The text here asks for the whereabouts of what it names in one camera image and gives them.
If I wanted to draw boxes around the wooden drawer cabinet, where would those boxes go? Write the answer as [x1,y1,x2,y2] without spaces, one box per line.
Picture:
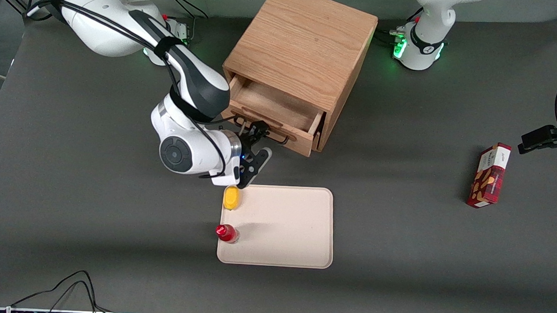
[219,0,380,155]

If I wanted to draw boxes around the black cable on table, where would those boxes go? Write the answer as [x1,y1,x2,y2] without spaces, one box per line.
[9,267,116,313]

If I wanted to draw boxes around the beige plastic tray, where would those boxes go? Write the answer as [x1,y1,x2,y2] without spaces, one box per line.
[216,183,336,270]

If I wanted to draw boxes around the red plastic bottle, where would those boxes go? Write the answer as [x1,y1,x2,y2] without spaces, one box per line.
[215,223,241,245]

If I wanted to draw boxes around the cables at left arm base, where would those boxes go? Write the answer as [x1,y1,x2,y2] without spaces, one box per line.
[376,5,424,47]

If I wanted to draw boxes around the cables at right arm base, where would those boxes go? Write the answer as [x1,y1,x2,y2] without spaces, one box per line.
[161,0,209,48]

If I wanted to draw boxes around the wooden drawer with metal handle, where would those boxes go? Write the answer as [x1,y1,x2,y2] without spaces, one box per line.
[225,73,328,158]

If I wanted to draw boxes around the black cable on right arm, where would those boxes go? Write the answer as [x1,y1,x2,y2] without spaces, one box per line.
[20,0,234,180]

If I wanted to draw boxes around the yellow plastic bottle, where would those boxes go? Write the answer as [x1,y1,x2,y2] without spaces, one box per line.
[223,186,243,212]

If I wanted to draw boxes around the cables at arm base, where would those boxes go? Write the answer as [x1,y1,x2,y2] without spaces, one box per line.
[376,5,424,47]
[161,0,209,48]

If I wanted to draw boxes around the red plaid cookie box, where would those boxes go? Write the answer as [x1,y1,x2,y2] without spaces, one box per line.
[466,141,512,210]

